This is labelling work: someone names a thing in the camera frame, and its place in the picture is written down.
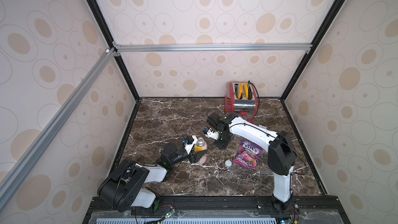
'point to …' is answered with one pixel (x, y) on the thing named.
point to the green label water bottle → (265, 127)
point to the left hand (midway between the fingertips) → (206, 147)
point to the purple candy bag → (248, 154)
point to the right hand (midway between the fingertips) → (220, 147)
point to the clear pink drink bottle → (201, 144)
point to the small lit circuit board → (167, 215)
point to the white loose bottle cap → (228, 163)
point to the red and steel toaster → (241, 100)
